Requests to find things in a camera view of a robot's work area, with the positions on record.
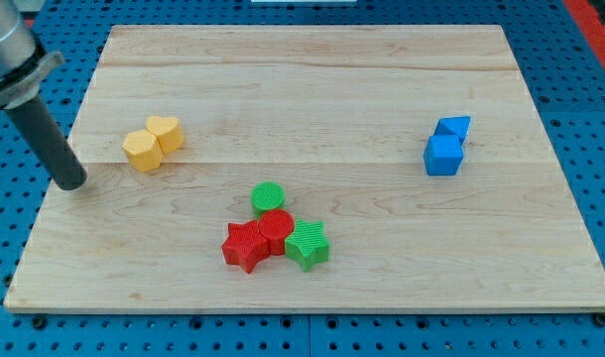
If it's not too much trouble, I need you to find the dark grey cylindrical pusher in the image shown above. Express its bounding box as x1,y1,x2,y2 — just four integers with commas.
5,96,87,190

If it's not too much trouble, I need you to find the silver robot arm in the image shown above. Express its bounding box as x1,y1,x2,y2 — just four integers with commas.
0,0,87,190

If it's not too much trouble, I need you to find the yellow hexagon block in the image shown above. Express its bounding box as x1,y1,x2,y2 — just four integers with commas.
122,129,164,173

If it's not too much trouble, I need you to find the yellow heart block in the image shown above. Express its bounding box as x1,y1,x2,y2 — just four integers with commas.
146,116,184,154

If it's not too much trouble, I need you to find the wooden board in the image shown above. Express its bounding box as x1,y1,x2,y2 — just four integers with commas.
4,25,605,314

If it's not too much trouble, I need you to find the red star block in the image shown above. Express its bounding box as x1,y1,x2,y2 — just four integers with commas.
221,220,270,274

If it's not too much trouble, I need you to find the green cylinder block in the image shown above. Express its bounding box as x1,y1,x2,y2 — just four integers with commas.
250,181,286,217

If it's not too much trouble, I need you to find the red cylinder block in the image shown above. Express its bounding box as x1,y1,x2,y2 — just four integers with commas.
258,209,295,256

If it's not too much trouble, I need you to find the green star block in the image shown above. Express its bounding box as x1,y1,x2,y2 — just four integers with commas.
285,219,330,272

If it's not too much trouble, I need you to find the blue cube block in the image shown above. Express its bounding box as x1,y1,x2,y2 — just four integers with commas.
423,135,464,176

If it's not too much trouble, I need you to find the blue triangle block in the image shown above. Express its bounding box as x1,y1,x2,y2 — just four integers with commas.
434,116,471,144

